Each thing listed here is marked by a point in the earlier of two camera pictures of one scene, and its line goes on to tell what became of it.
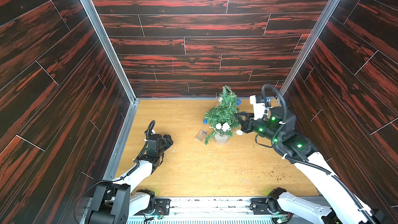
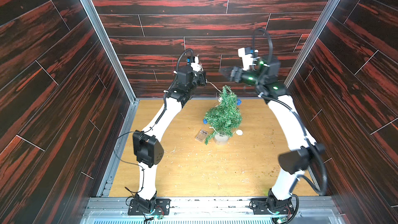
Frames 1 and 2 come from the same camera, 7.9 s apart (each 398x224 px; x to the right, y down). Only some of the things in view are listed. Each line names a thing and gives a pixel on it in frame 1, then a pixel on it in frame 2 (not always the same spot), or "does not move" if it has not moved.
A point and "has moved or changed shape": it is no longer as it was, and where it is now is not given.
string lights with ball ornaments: (227, 112) has moved or changed shape
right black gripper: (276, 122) to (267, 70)
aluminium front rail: (216, 211) does not move
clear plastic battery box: (201, 135) does not move
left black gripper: (166, 141) to (198, 76)
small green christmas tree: (223, 117) does not move
